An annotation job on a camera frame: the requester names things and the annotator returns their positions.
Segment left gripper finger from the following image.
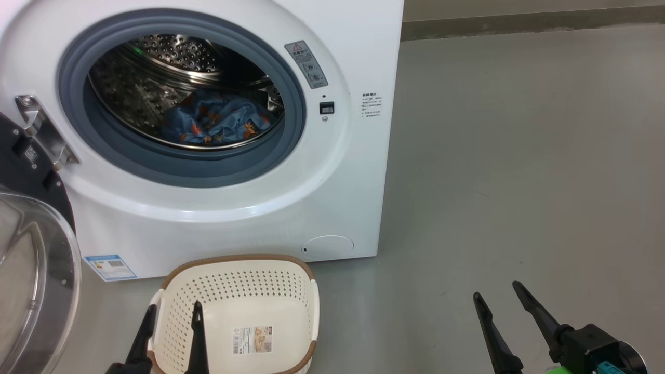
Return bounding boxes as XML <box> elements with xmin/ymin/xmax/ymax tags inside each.
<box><xmin>122</xmin><ymin>304</ymin><xmax>157</xmax><ymax>374</ymax></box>
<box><xmin>185</xmin><ymin>300</ymin><xmax>210</xmax><ymax>374</ymax></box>

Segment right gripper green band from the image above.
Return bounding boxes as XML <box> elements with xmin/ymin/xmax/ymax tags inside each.
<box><xmin>473</xmin><ymin>280</ymin><xmax>578</xmax><ymax>374</ymax></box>

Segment black-rimmed glass washer door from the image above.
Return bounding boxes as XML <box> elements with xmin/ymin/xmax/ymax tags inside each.
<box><xmin>0</xmin><ymin>112</ymin><xmax>83</xmax><ymax>374</ymax></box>

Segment cream perforated laundry basket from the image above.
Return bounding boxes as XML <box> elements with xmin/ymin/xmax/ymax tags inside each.
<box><xmin>147</xmin><ymin>253</ymin><xmax>320</xmax><ymax>374</ymax></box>

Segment grey rubber door gasket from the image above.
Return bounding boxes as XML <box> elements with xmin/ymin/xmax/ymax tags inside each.
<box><xmin>56</xmin><ymin>9</ymin><xmax>307</xmax><ymax>189</ymax></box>

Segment white front-load washing machine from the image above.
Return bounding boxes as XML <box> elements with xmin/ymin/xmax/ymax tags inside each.
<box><xmin>0</xmin><ymin>0</ymin><xmax>405</xmax><ymax>284</ymax></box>

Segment metal door hinge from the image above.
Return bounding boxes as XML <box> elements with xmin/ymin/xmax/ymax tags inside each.
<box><xmin>15</xmin><ymin>95</ymin><xmax>79</xmax><ymax>172</ymax></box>

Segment blue energy label sticker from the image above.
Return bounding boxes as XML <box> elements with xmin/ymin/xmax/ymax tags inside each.
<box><xmin>84</xmin><ymin>253</ymin><xmax>137</xmax><ymax>282</ymax></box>

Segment round filter cover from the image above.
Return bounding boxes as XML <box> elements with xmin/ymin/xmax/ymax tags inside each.
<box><xmin>302</xmin><ymin>235</ymin><xmax>355</xmax><ymax>260</ymax></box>

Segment printed text label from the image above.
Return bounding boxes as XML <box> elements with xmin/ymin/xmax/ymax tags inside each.
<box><xmin>361</xmin><ymin>92</ymin><xmax>383</xmax><ymax>118</ymax></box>

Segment stainless steel washer drum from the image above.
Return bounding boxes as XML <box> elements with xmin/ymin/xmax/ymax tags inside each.
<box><xmin>87</xmin><ymin>34</ymin><xmax>285</xmax><ymax>151</ymax></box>

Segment grey warning sticker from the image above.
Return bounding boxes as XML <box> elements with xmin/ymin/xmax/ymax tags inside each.
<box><xmin>284</xmin><ymin>40</ymin><xmax>329</xmax><ymax>90</ymax></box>

